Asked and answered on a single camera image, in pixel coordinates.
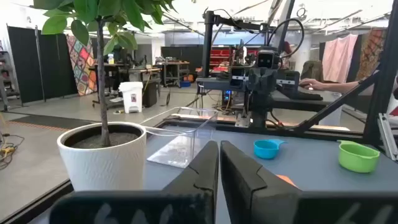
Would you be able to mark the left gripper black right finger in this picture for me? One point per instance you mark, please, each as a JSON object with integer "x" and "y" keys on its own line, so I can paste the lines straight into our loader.
{"x": 248, "y": 193}

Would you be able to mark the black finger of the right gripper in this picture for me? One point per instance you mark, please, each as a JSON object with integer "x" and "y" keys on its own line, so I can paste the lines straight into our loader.
{"x": 255, "y": 81}
{"x": 270, "y": 81}

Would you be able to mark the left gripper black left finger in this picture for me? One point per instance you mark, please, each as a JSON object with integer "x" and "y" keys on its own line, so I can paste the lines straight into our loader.
{"x": 192, "y": 199}

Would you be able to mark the orange measuring cup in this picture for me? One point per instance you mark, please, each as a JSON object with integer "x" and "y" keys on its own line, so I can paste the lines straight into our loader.
{"x": 286, "y": 180}

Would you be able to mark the teal measuring cup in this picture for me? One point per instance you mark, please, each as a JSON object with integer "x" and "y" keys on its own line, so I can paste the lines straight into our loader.
{"x": 264, "y": 151}

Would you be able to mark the green measuring cup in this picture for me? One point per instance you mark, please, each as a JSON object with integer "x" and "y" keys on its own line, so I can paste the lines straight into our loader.
{"x": 357, "y": 160}

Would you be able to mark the person's forearm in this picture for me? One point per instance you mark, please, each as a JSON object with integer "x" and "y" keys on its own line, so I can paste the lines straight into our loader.
{"x": 345, "y": 86}

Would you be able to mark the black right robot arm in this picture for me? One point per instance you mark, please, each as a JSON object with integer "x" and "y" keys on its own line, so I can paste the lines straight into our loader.
{"x": 259, "y": 109}

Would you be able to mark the clear plastic basket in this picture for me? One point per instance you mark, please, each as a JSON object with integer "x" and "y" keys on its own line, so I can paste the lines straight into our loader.
{"x": 177, "y": 149}

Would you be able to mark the person's hand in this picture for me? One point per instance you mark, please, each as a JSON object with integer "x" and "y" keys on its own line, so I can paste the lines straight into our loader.
{"x": 311, "y": 84}

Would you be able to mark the dark grey desk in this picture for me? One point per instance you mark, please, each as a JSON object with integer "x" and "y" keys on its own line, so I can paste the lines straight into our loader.
{"x": 298, "y": 101}

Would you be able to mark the olive chair back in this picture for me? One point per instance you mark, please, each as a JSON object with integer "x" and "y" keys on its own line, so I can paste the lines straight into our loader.
{"x": 311, "y": 71}

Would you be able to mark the red storage shelving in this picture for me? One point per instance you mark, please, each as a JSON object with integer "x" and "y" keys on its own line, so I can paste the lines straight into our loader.
{"x": 220, "y": 57}

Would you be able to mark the pink hanging cloth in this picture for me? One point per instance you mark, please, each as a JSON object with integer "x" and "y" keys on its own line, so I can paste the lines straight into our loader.
{"x": 339, "y": 57}

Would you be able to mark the blue storage box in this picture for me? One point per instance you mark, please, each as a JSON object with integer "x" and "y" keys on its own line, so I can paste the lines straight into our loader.
{"x": 185, "y": 84}

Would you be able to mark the wooden top workbench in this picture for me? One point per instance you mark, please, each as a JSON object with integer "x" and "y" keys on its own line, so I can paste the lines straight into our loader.
{"x": 175, "y": 67}
{"x": 124, "y": 70}

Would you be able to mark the brown patterned hanging cloth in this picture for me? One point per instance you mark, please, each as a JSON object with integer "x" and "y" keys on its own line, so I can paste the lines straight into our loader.
{"x": 370, "y": 53}

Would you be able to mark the white ceramic plant pot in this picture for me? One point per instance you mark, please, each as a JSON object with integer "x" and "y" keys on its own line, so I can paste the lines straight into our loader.
{"x": 102, "y": 168}

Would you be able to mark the black waste bin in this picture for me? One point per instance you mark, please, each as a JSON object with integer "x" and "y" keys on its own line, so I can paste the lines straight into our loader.
{"x": 150, "y": 95}

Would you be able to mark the white pedal trash bin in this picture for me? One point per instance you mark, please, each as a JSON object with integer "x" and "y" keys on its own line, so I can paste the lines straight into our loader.
{"x": 131, "y": 98}

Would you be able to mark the small green leafy tree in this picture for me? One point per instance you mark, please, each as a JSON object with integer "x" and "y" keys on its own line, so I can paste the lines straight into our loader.
{"x": 101, "y": 77}

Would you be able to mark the black floor mat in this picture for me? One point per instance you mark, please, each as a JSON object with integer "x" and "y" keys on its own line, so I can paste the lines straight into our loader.
{"x": 46, "y": 122}

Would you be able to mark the colourful patchwork quilt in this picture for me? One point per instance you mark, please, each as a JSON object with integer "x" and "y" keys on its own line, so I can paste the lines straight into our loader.
{"x": 81, "y": 65}

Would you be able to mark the black partition panels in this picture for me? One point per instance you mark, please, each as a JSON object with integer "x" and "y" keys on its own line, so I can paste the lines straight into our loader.
{"x": 28, "y": 65}

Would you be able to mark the grey shelf rack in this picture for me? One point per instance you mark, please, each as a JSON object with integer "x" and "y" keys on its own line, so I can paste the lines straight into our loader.
{"x": 7, "y": 77}

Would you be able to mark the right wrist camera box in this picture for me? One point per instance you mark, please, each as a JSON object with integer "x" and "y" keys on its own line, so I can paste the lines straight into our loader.
{"x": 267, "y": 59}

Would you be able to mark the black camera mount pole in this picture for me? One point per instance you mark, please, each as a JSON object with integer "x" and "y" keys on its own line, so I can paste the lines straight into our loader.
{"x": 207, "y": 46}

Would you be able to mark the black table edge rail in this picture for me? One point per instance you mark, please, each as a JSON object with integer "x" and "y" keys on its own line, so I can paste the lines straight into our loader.
{"x": 326, "y": 132}

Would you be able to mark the black frame struts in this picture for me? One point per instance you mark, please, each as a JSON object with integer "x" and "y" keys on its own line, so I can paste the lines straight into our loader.
{"x": 381, "y": 93}

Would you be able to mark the silver aluminium bracket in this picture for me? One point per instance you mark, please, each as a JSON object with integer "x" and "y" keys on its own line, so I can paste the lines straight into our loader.
{"x": 387, "y": 137}

